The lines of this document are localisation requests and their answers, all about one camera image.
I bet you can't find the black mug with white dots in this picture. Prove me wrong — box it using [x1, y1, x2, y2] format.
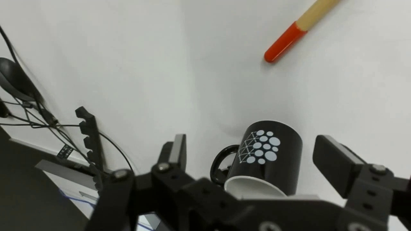
[209, 119, 304, 200]

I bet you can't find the black toothed cable chain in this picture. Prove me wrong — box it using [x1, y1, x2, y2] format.
[74, 105, 108, 177]

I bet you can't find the black striped cable strap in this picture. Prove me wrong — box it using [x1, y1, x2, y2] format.
[56, 144, 74, 160]

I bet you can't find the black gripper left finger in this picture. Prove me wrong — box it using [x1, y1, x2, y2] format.
[84, 133, 241, 231]

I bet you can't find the black rounded power adapter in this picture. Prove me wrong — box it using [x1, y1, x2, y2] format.
[0, 56, 45, 105]

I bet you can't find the black cables and power strip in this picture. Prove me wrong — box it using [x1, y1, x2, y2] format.
[0, 24, 136, 174]

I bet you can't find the thin blue cable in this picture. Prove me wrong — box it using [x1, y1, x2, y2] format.
[59, 190, 101, 209]

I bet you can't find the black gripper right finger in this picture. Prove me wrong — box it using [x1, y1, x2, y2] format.
[312, 135, 411, 231]

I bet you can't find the silver monitor stand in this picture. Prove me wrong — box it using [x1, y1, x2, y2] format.
[34, 159, 101, 203]

